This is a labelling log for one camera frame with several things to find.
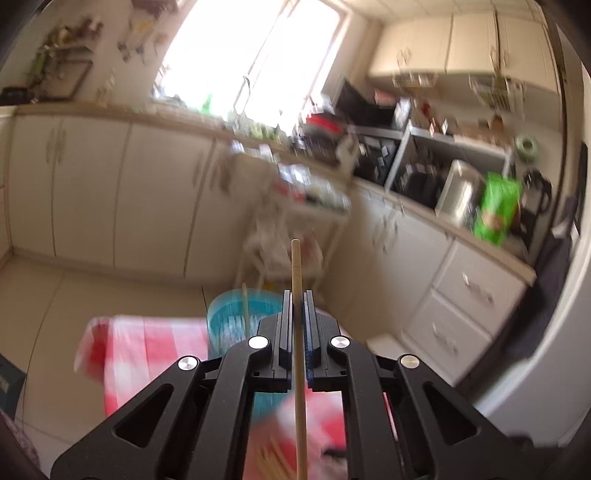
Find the white door panel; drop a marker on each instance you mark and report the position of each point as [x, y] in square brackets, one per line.
[545, 387]

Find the cream upper cabinets with baskets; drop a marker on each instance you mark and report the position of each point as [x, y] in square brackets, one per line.
[461, 46]

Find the cream lower sink cabinets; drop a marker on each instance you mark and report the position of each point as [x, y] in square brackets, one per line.
[138, 184]

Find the white kitchen trolley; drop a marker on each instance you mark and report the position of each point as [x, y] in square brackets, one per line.
[295, 217]

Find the black toaster oven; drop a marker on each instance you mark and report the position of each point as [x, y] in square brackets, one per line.
[376, 159]

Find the white plastic jug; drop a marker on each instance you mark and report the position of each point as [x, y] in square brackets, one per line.
[347, 154]

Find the kitchen window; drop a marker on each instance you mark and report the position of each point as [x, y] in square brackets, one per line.
[207, 55]

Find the black electric kettle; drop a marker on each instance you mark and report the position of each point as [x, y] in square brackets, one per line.
[535, 198]

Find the metal appliance rack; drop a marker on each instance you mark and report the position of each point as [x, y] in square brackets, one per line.
[461, 141]

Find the red bowl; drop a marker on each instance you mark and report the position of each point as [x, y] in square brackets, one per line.
[323, 123]

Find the wooden chopstick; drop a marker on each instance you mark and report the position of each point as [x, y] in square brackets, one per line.
[299, 415]
[246, 309]

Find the wall spice rack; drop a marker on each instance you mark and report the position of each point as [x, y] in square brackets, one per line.
[60, 64]

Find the white steel appliance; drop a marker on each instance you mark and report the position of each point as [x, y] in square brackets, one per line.
[459, 194]

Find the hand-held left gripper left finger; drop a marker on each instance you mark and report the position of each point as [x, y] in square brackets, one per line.
[286, 332]

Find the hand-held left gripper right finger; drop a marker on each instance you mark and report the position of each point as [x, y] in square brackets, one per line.
[309, 350]

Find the cream lower cabinets under rack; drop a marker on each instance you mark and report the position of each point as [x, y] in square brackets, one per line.
[461, 286]

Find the black rectangular pan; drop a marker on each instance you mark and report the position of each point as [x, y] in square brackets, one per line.
[16, 96]

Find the red checkered tablecloth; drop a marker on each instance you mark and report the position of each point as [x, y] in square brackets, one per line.
[138, 360]

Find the green snack bag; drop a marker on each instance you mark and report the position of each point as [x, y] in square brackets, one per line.
[496, 207]

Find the green tape roll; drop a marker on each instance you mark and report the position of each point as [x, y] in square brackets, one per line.
[528, 147]

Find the green dish soap bottle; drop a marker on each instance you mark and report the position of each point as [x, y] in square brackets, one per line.
[207, 105]

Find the teal plastic basket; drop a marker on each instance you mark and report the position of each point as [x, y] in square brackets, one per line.
[226, 323]

